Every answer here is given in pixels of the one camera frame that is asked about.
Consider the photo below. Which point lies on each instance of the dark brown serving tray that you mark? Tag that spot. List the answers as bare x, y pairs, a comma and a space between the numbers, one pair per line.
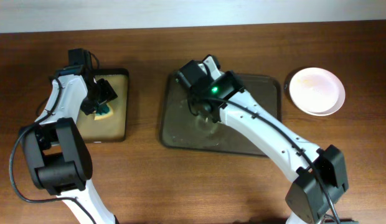
182, 130

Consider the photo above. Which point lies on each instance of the pink plate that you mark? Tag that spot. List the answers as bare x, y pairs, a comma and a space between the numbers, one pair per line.
316, 91

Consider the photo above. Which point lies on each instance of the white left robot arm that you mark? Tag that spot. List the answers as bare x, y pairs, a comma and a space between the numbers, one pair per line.
56, 155

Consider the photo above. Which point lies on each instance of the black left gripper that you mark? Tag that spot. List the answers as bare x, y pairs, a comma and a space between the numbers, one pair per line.
110, 94

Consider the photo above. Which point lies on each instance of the black tray with soapy water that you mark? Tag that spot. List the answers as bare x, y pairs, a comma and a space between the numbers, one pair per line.
112, 128

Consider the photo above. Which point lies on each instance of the green and yellow sponge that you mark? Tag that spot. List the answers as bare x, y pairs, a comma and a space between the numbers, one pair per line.
103, 112

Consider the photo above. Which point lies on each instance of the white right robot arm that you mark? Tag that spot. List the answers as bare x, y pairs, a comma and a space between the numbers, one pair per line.
318, 176

